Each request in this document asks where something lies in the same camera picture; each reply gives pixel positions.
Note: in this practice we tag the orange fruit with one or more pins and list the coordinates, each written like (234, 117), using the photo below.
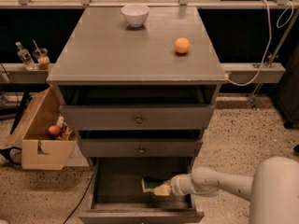
(182, 45)

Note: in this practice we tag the green and yellow sponge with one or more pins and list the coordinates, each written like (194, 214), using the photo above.
(149, 183)

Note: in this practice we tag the red apple in box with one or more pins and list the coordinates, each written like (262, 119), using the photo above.
(54, 130)

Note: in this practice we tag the grey drawer cabinet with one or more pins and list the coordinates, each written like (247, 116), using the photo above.
(106, 62)

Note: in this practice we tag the grey open bottom drawer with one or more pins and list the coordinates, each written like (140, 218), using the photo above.
(117, 196)

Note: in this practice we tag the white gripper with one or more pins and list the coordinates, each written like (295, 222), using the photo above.
(177, 185)

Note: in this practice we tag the grey middle drawer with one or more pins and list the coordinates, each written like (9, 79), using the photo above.
(139, 148)

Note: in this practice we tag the clear plastic water bottle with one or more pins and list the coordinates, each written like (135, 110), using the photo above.
(25, 56)

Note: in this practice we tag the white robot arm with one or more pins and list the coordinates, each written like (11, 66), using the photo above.
(272, 192)

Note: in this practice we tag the white bowl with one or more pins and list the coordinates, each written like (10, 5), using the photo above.
(135, 15)

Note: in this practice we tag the plastic cup with straw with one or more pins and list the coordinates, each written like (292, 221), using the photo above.
(42, 57)

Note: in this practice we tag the grey top drawer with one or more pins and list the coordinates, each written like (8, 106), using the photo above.
(136, 117)

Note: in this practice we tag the wooden box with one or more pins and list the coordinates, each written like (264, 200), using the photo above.
(38, 150)

